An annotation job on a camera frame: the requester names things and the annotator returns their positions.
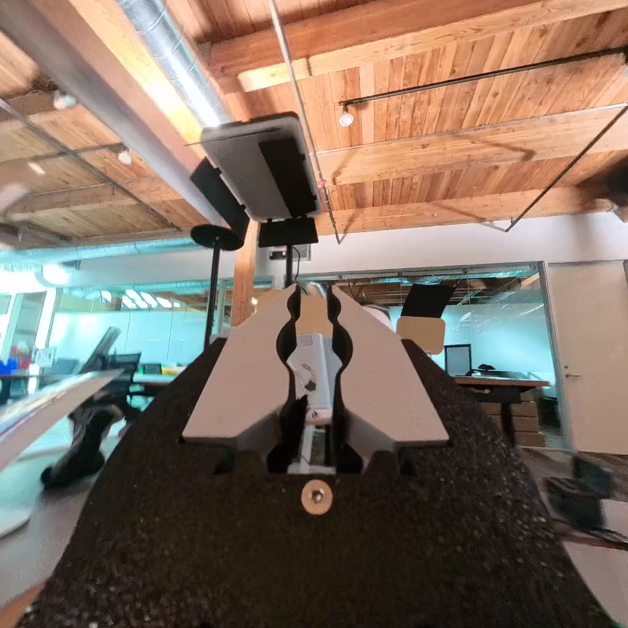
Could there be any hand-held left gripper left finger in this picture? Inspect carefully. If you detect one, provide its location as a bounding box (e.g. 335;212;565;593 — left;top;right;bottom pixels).
182;284;301;474

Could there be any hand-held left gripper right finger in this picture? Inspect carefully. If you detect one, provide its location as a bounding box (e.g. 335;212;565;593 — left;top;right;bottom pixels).
328;285;449;474

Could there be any brown wooden desk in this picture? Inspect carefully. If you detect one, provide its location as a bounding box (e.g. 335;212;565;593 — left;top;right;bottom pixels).
454;370;550;432

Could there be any small black monitor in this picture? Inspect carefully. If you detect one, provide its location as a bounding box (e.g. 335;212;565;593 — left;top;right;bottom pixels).
444;343;473;374

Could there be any black light stand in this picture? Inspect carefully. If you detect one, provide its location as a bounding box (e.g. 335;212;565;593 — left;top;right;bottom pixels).
284;245;307;295

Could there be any black office chair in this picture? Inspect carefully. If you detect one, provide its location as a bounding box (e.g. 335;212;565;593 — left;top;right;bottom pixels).
74;326;143;408

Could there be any stack of cardboard boxes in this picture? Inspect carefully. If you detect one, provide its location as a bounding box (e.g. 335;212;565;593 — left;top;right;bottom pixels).
478;388;560;447

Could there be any black floor lamp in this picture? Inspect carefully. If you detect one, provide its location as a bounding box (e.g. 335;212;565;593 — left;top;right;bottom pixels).
190;225;243;351

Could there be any white double door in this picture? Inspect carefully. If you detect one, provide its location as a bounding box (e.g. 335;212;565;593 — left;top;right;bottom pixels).
547;260;628;452

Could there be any grey battery charger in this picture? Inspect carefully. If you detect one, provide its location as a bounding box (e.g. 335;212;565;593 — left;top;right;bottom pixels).
545;456;614;532

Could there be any black light panel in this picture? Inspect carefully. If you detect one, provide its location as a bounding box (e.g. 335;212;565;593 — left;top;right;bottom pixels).
189;112;322;248

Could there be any wood-edged grey table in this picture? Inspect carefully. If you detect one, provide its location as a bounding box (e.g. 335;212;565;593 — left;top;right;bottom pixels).
0;417;128;628

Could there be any large black wall screen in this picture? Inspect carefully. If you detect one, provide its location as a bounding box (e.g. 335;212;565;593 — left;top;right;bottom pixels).
400;284;457;319

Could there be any wooden support post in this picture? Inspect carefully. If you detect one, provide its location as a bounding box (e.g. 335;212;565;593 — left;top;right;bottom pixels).
231;221;261;327

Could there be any silver air duct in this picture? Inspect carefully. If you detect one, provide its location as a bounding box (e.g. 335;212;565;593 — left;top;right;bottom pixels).
113;0;234;128

